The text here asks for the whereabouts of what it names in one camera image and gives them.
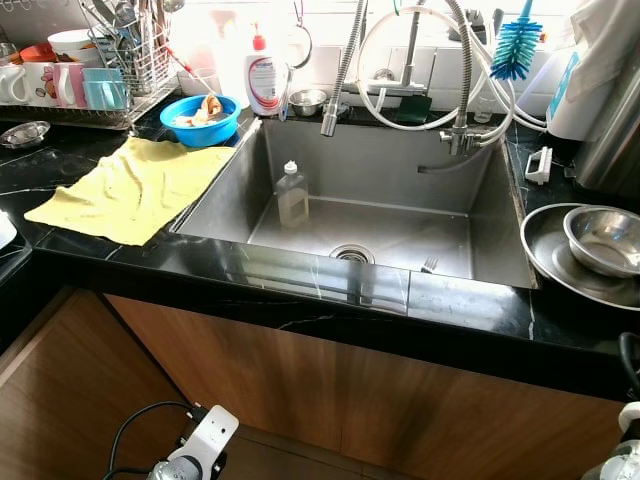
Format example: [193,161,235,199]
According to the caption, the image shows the wire dish rack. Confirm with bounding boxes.
[0,35,181,131]

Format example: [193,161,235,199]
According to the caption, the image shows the blue plastic bowl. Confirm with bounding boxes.
[160,94,242,149]

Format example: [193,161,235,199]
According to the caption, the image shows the white appliance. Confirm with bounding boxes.
[0,212,18,251]

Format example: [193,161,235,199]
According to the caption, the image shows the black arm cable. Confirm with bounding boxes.
[617,331,640,396]
[103,401,196,480]

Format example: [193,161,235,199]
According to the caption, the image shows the small steel tap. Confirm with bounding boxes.
[418,125,501,176]

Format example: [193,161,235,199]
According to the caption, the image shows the white dish soap bottle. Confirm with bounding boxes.
[244,27,289,118]

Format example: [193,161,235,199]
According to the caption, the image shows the wooden base cabinet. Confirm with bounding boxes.
[0,285,640,480]

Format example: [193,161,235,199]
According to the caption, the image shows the small white plastic holder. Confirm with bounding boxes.
[524,147,554,186]

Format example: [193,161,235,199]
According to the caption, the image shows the white hanging cloth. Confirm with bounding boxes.
[545,0,640,143]

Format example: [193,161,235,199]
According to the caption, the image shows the wire cutlery basket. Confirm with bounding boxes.
[85,0,173,96]

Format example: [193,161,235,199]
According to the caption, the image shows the yellow cloth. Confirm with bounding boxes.
[24,136,237,247]

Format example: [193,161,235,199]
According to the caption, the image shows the white ceramic bowl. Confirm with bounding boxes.
[47,28,101,63]

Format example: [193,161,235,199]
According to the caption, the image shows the large steel bowl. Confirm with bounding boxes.
[563,205,640,279]

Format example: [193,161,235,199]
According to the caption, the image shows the round steel plate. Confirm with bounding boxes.
[520,203,640,312]

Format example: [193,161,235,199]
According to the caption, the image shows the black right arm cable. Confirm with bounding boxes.
[617,331,640,396]

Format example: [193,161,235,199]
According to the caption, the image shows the light blue mug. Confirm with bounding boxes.
[82,67,132,112]

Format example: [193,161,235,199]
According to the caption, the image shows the blue bottle brush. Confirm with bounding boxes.
[490,0,544,82]

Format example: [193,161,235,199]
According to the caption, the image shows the clear plastic bottle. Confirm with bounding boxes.
[275,160,311,229]

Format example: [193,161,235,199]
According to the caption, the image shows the plain white mug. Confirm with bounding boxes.
[0,62,31,106]

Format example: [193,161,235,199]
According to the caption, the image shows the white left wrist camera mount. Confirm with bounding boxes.
[178,404,241,471]

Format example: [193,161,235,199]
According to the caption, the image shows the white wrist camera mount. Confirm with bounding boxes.
[617,400,640,433]
[178,404,241,471]

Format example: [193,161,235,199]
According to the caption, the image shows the small shallow steel dish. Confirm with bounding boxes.
[0,121,51,150]

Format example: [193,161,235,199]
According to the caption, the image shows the brown food scraps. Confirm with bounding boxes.
[175,95,226,126]

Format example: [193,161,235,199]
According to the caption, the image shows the orange bowl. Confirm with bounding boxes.
[18,43,57,63]

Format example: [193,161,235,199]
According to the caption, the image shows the steel pull-down faucet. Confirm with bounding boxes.
[320,0,476,141]

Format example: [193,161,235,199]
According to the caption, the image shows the small steel bowl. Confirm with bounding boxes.
[287,89,329,118]

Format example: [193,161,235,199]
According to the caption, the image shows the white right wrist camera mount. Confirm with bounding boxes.
[617,400,640,433]

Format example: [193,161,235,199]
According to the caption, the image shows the pink mug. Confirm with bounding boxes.
[54,63,89,109]

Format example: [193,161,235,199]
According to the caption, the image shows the green sponge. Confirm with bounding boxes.
[393,95,433,127]

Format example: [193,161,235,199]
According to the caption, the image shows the white printed mug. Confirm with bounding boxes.
[22,62,61,108]

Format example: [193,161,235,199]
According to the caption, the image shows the stainless steel sink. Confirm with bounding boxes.
[172,112,538,291]

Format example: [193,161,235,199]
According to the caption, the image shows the tall steel canister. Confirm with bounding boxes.
[575,60,640,201]

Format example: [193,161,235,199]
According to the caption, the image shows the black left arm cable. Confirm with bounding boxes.
[103,401,196,480]

